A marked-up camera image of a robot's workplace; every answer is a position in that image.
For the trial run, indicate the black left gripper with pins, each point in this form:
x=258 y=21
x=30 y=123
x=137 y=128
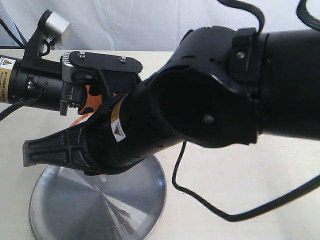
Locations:
x=92 y=82

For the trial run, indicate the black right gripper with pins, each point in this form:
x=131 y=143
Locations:
x=126 y=130

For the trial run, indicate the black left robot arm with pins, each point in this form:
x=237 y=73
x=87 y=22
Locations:
x=36 y=85

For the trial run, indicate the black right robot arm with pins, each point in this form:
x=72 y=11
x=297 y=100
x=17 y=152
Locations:
x=220 y=87

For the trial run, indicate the round steel plate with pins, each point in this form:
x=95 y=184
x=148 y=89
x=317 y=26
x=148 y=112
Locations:
x=66 y=204

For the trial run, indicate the white backdrop cloth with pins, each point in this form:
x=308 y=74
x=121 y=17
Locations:
x=126 y=25

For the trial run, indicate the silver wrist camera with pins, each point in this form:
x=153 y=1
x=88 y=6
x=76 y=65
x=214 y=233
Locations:
x=52 y=30

